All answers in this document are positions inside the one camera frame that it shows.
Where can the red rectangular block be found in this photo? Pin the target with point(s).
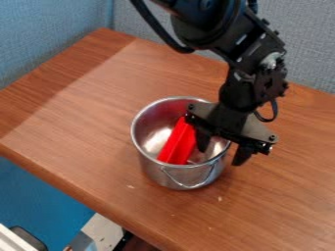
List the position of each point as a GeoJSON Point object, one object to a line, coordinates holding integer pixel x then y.
{"type": "Point", "coordinates": [180, 144]}

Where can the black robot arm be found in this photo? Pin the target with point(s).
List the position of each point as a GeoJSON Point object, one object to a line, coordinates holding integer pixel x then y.
{"type": "Point", "coordinates": [224, 27]}

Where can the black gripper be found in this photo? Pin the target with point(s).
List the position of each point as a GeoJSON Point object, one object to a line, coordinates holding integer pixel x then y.
{"type": "Point", "coordinates": [213, 119]}

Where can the silver metal pot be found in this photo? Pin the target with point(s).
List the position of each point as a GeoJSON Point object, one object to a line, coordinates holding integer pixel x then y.
{"type": "Point", "coordinates": [164, 140]}

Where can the white grey object under table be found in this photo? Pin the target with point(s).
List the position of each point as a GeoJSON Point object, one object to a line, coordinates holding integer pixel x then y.
{"type": "Point", "coordinates": [97, 236]}

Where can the dark grey object bottom left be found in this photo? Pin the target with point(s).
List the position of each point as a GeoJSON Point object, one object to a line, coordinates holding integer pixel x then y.
{"type": "Point", "coordinates": [16, 239]}

